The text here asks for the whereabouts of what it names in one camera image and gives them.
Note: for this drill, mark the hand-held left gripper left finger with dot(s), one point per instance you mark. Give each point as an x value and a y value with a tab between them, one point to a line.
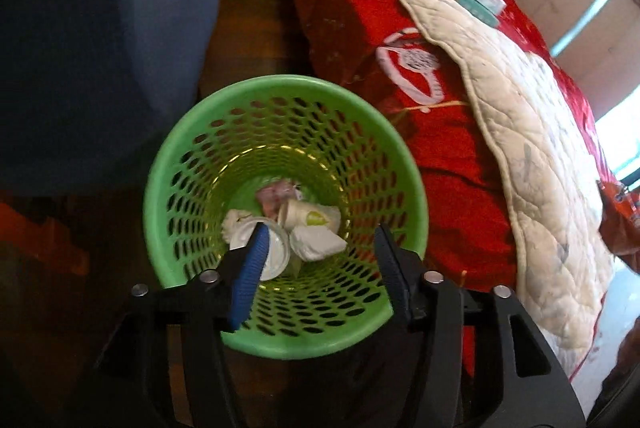
250	268

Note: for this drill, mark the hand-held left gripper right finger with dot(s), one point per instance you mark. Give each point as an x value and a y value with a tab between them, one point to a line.
392	270

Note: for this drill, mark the white round plastic lid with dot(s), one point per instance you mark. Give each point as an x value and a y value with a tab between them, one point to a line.
276	253

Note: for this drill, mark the white tissue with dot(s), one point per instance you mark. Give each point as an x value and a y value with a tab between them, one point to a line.
316	244
237	224

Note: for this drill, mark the pink wrapper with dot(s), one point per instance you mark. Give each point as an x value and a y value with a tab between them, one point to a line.
274	197

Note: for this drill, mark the white paper cup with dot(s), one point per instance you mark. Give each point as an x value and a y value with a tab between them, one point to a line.
310	217

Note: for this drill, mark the green plastic mesh basket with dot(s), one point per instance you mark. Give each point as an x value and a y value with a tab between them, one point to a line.
200	148

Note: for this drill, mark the orange snack wrapper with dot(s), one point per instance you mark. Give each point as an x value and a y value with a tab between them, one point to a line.
622	218

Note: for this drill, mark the white quilted blanket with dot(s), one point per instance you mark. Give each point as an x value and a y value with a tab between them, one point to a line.
525	133

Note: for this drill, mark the red plastic stool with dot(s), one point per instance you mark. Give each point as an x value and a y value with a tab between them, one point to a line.
45	238

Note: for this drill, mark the red printed blanket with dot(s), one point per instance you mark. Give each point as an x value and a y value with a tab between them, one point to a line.
360	8

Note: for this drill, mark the window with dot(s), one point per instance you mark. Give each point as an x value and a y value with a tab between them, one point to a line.
622	138

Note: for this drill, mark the blue upholstered chair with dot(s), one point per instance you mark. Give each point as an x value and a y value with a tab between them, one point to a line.
75	58

